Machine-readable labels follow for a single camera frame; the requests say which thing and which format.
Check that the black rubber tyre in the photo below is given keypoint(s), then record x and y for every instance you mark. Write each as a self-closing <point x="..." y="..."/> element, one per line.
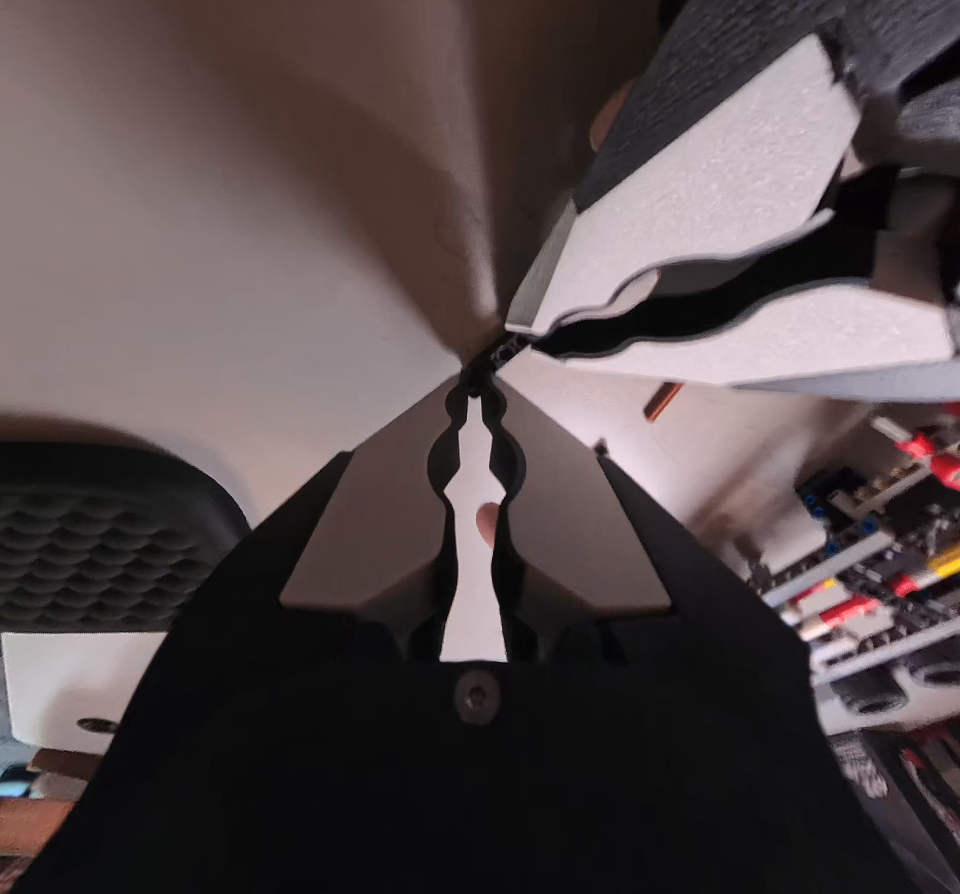
<point x="870" y="691"/>
<point x="934" y="665"/>

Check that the black lego beam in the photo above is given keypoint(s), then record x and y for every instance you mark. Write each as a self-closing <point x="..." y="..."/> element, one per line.
<point x="504" y="351"/>

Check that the black textured cushion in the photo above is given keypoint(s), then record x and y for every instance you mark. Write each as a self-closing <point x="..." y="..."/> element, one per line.
<point x="97" y="534"/>

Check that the lego set box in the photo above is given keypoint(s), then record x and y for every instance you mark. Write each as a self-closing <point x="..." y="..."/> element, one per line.
<point x="900" y="819"/>

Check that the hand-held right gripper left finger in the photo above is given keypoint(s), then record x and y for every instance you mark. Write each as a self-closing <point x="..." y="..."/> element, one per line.
<point x="367" y="534"/>

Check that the white panel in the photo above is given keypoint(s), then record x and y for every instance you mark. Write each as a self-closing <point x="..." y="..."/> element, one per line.
<point x="60" y="676"/>

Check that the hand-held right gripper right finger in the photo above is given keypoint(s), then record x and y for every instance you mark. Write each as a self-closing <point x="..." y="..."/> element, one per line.
<point x="585" y="534"/>

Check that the person's right hand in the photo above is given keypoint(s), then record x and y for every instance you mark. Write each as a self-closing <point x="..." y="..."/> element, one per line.
<point x="489" y="526"/>

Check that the brown lego axle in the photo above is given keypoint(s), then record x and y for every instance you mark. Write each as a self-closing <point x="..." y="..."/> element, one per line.
<point x="664" y="403"/>

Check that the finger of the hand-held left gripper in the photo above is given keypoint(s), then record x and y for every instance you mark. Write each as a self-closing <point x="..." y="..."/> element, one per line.
<point x="712" y="174"/>
<point x="825" y="339"/>

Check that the lego car chassis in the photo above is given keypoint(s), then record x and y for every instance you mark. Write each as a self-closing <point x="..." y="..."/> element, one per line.
<point x="877" y="549"/>

